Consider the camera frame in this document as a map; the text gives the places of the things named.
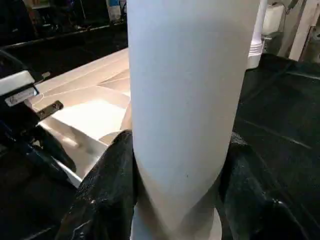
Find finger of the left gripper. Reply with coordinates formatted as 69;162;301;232
25;125;78;182

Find white plastic table leg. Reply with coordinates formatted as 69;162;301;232
126;0;262;240
247;0;268;70

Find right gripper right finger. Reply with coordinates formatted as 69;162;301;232
218;132;313;240

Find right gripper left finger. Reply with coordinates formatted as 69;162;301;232
54;129;140;240

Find black work mat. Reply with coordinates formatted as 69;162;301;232
0;22;320;240

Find white plastic table top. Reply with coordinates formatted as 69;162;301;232
27;47;135;189

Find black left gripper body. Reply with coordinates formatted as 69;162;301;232
0;100;66;151

